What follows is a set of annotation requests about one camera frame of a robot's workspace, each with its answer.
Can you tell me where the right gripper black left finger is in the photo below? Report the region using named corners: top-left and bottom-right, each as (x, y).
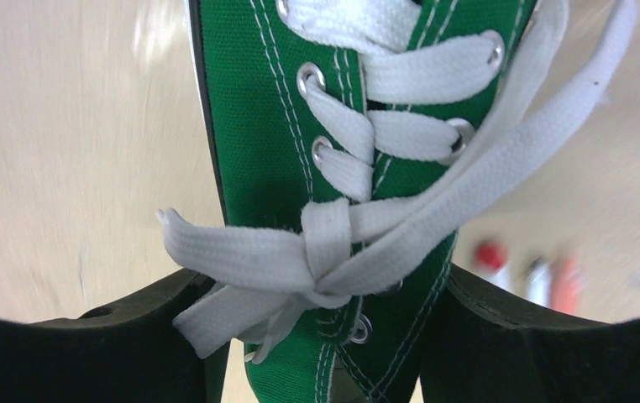
top-left (0, 270), bottom-right (219, 402)

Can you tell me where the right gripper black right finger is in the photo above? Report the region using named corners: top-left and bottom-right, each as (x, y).
top-left (420, 267), bottom-right (640, 402)

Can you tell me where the white shoelace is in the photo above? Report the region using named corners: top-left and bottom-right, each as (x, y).
top-left (158, 1), bottom-right (637, 364)

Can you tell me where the green canvas sneaker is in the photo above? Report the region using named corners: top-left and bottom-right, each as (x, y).
top-left (186, 0), bottom-right (538, 403)

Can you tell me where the grey marker pen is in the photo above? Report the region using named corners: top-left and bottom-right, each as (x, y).
top-left (526, 258), bottom-right (552, 307)

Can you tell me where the white marker pen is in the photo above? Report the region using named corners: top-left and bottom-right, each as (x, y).
top-left (474, 239), bottom-right (511, 292)

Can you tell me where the orange marker pen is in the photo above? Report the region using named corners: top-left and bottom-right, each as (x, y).
top-left (548, 256), bottom-right (583, 316)

